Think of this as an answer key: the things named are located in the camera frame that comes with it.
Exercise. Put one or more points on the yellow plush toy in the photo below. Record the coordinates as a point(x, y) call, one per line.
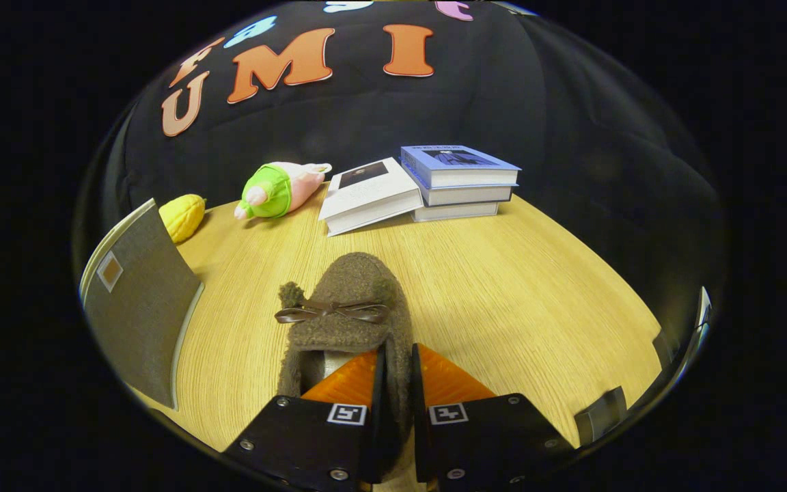
point(183, 217)

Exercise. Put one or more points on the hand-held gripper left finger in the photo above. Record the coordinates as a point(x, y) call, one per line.
point(298, 437)

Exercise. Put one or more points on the thin pale book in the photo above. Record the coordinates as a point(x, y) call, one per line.
point(455, 212)

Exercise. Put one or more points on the white book with dark photo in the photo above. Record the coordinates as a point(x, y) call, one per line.
point(373, 198)

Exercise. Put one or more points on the blue book with portrait cover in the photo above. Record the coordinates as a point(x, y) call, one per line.
point(475, 174)

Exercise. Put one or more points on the black backdrop cloth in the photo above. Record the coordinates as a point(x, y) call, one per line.
point(537, 137)

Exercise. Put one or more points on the green and pink plush toy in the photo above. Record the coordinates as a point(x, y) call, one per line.
point(270, 191)

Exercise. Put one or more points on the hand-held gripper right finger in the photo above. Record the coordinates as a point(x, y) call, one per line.
point(496, 437)

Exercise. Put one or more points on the beige fabric storage box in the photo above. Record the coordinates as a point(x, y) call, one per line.
point(141, 307)

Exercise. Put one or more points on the brown fuzzy shoe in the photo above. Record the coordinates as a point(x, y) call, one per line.
point(359, 287)

